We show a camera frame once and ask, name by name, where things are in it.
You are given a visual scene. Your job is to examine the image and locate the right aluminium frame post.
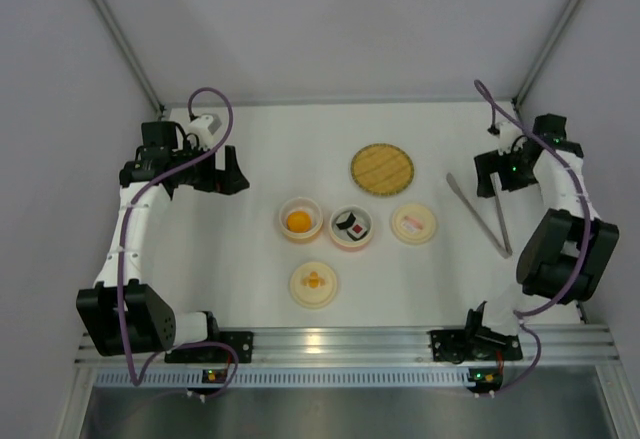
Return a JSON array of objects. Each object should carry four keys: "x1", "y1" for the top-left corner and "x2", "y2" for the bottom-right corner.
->
[{"x1": 511, "y1": 0, "x2": 585, "y2": 112}]

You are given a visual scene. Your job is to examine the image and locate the aluminium mounting rail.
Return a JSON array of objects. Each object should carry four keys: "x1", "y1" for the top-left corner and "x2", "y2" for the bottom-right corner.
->
[{"x1": 74, "y1": 326, "x2": 620, "y2": 366}]

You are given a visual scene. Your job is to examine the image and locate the orange round food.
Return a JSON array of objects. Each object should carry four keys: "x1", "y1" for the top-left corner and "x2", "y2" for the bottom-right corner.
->
[{"x1": 286, "y1": 210, "x2": 313, "y2": 234}]

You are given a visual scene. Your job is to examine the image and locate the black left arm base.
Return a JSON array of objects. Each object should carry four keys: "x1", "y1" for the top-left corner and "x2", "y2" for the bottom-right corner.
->
[{"x1": 164, "y1": 330, "x2": 254, "y2": 364}]

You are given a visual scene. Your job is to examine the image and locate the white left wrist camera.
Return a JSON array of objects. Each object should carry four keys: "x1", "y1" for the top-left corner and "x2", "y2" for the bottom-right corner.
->
[{"x1": 186, "y1": 114, "x2": 222, "y2": 149}]

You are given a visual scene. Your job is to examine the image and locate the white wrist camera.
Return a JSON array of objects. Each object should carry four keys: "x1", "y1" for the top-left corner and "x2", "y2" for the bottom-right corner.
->
[
  {"x1": 488, "y1": 121, "x2": 521, "y2": 155},
  {"x1": 186, "y1": 114, "x2": 222, "y2": 149}
]

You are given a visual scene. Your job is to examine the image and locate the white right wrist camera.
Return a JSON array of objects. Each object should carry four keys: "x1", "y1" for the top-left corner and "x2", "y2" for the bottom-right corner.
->
[{"x1": 488, "y1": 121, "x2": 521, "y2": 155}]

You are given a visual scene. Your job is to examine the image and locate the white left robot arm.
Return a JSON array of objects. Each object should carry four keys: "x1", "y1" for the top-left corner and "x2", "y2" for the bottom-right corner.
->
[{"x1": 76, "y1": 114, "x2": 250, "y2": 356}]

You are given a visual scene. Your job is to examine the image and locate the pink lunch box bowl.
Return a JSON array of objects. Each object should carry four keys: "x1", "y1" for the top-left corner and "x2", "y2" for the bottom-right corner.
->
[{"x1": 328, "y1": 205, "x2": 374, "y2": 252}]

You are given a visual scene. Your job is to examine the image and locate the round bamboo tray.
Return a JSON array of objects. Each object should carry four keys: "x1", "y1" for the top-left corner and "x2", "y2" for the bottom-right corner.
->
[{"x1": 349, "y1": 143, "x2": 415, "y2": 197}]

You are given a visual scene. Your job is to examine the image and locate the left aluminium frame post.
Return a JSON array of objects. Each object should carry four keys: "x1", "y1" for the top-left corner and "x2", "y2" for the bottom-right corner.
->
[{"x1": 88, "y1": 0, "x2": 165, "y2": 115}]

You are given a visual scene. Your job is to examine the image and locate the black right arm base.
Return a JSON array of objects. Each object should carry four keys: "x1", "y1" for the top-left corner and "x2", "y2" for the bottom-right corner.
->
[{"x1": 429, "y1": 302, "x2": 523, "y2": 364}]

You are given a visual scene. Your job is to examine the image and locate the sushi roll red centre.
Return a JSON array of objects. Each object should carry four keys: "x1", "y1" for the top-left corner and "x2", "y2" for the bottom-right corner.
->
[{"x1": 346, "y1": 219, "x2": 369, "y2": 242}]

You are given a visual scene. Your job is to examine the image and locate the sushi roll green centre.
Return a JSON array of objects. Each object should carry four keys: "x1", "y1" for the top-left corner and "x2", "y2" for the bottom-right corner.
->
[{"x1": 335, "y1": 211, "x2": 357, "y2": 230}]

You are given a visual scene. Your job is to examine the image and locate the stainless steel tongs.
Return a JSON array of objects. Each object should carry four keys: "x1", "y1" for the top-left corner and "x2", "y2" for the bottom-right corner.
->
[{"x1": 446, "y1": 171, "x2": 514, "y2": 259}]

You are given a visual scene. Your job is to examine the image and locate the yellow lunch box bowl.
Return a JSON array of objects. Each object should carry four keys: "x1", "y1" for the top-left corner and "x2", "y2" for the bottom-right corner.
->
[{"x1": 278, "y1": 197, "x2": 324, "y2": 244}]

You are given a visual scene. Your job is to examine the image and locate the slotted cable duct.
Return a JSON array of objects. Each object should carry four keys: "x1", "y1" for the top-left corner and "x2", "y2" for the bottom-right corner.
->
[{"x1": 93, "y1": 367, "x2": 506, "y2": 388}]

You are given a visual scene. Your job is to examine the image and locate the cream lid orange handle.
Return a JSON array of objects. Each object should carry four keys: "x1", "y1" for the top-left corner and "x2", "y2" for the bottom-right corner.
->
[{"x1": 289, "y1": 261, "x2": 339, "y2": 309}]

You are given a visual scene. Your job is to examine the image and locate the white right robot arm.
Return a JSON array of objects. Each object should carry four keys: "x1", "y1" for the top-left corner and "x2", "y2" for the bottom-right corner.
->
[{"x1": 474, "y1": 114, "x2": 619, "y2": 335}]

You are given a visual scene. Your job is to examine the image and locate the aluminium frame post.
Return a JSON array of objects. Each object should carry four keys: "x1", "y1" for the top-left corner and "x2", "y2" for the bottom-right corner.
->
[
  {"x1": 88, "y1": 0, "x2": 165, "y2": 115},
  {"x1": 511, "y1": 0, "x2": 585, "y2": 112}
]

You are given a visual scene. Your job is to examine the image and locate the cream lid pink handle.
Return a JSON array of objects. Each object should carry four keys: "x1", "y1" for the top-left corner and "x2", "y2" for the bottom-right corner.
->
[{"x1": 390, "y1": 203, "x2": 438, "y2": 245}]

